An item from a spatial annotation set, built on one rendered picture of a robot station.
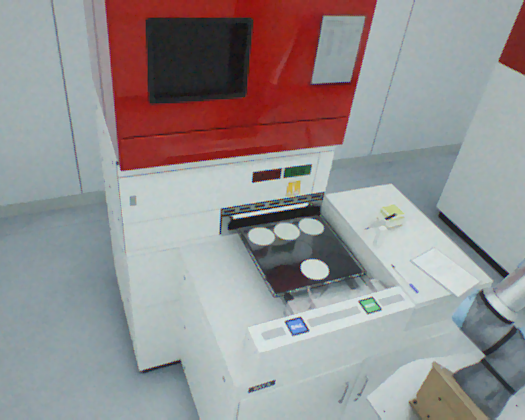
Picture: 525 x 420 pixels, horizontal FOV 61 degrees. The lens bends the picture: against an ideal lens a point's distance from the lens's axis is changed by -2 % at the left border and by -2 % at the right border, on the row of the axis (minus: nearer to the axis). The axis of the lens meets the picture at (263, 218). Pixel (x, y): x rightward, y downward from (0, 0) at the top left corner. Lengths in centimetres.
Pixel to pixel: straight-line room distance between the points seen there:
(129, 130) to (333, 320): 83
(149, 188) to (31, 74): 154
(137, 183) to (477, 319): 111
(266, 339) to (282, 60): 83
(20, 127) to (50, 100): 25
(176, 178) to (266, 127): 35
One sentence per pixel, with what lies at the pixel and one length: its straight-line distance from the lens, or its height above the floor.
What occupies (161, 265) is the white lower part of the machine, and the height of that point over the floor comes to 74.
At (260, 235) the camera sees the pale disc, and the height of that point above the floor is 90.
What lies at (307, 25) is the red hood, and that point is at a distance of 146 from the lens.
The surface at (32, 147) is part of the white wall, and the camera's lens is 316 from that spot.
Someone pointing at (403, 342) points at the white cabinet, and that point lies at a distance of 172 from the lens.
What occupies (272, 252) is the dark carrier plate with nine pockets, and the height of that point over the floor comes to 90.
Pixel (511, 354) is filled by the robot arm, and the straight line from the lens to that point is 140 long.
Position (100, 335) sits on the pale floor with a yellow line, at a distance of 258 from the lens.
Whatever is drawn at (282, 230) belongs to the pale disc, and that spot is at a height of 90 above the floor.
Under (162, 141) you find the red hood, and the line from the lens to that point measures 144.
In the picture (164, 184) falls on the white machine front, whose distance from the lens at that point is 159.
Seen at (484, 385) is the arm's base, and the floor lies 100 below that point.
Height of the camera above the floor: 202
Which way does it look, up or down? 38 degrees down
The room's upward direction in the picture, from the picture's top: 8 degrees clockwise
